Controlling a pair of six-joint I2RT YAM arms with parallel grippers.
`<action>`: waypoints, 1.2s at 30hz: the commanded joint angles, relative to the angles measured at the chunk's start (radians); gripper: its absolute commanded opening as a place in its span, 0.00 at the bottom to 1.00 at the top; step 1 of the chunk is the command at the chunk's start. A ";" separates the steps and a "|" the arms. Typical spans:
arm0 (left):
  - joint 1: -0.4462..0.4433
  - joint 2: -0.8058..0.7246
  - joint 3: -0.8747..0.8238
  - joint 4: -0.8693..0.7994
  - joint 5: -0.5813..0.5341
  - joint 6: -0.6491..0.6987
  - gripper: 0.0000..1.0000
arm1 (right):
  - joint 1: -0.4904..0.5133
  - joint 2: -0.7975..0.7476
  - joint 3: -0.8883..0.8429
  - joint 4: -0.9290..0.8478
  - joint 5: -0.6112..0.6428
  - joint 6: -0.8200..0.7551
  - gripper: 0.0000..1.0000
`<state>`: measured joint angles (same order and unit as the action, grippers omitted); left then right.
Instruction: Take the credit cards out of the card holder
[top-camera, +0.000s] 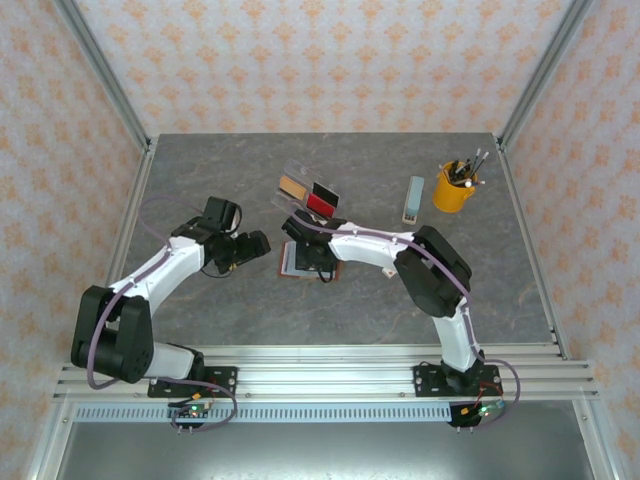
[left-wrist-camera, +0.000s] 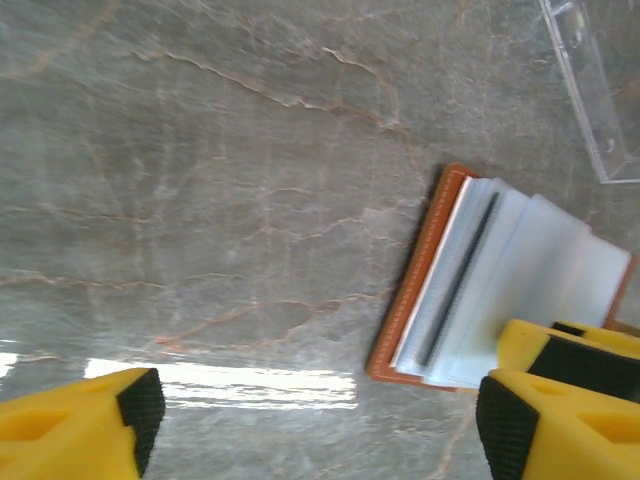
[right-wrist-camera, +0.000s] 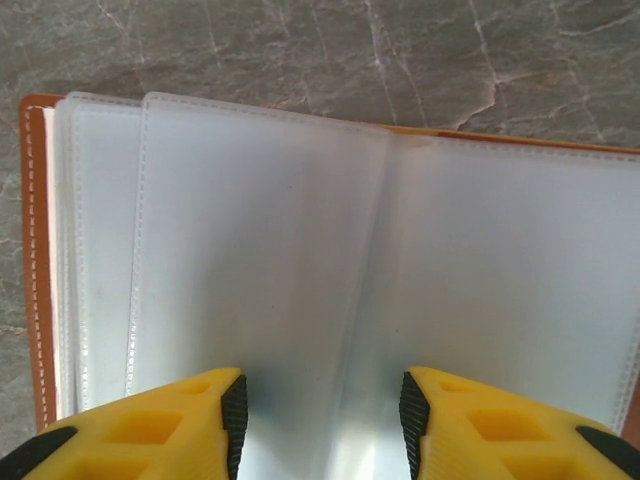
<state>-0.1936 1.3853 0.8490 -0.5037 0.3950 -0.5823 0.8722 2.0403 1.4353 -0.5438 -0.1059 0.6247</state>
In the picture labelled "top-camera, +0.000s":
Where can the brown leather card holder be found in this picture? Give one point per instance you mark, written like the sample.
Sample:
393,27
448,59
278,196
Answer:
287,262

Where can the black credit card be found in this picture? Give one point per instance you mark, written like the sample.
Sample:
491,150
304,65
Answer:
325,192

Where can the gold credit card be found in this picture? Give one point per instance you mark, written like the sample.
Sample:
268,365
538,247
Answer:
292,187

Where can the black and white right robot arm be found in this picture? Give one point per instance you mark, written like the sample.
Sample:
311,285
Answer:
365,248

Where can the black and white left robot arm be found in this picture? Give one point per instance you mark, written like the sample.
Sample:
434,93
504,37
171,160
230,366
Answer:
170,268

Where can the clear acrylic card stand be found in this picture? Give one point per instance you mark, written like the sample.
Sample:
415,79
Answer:
300,170

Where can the light blue rectangular case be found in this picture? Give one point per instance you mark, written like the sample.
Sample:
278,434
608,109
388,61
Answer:
414,197

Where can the yellow pen cup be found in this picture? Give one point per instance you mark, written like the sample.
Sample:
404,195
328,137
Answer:
447,195

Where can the small controller circuit board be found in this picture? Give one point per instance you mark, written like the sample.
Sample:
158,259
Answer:
482,411
192,411

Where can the white ball-tip pen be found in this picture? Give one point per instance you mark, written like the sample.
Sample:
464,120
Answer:
469,183

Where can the black pencil with white tip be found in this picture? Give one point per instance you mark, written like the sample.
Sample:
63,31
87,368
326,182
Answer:
475,161
481,164

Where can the grey metal shelf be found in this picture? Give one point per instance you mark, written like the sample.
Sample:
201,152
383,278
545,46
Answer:
325,450

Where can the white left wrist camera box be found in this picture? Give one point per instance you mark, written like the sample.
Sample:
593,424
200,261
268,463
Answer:
235,220

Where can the aluminium table side rail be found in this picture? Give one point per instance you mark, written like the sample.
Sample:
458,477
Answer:
141,175
518,200

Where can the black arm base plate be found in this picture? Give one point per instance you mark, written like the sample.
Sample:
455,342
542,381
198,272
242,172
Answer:
425,380
225,377

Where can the wide aluminium mounting rail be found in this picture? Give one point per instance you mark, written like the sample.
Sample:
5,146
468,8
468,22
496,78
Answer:
325,375

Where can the aluminium frame post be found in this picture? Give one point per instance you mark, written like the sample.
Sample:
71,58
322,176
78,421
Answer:
545,70
103,70

